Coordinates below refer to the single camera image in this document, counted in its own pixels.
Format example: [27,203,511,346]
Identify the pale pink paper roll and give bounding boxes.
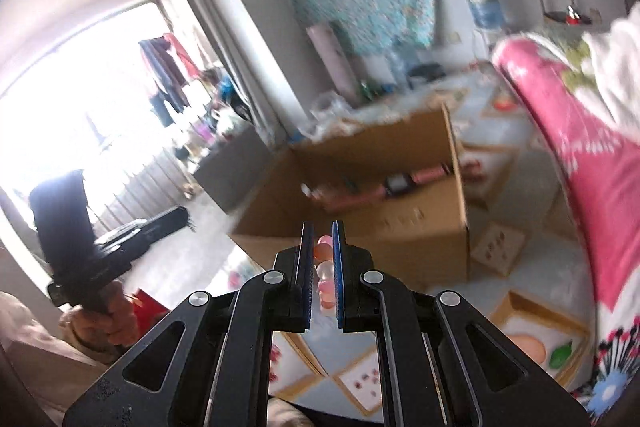
[306,22,361,105]

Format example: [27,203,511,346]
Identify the pink floral blanket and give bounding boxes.
[490,2,640,423]

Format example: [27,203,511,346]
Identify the white window railing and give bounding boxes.
[100,147,201,228]

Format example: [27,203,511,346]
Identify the brown cardboard box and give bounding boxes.
[227,102,471,295]

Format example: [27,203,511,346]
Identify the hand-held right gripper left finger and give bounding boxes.
[62,221,315,427]

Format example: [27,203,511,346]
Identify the blue water jug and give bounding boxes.
[460,0,508,30]

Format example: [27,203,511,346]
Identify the hanging clothes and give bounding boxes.
[137,32,203,128]

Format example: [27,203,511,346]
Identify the grey curtain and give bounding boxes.
[152,0,293,145]

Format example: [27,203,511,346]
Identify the pink strap wristwatch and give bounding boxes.
[302,164,449,212]

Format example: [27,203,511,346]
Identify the pile of clothes and bags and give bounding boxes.
[202,67,251,142]

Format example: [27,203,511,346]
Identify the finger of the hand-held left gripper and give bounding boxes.
[95,206,193,248]
[94,237,153,269]

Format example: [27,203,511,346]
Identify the person's beige clothing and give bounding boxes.
[0,292,126,427]

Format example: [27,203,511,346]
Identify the pink bead bracelet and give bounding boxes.
[312,234,335,313]

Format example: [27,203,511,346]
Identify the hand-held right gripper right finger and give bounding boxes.
[331,219,593,427]

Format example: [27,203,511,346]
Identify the person's left hand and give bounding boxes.
[57,279,142,354]

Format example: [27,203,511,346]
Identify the red packet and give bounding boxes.
[132,289,167,333]

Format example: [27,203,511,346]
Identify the dark grey cabinet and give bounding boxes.
[192,124,273,212]

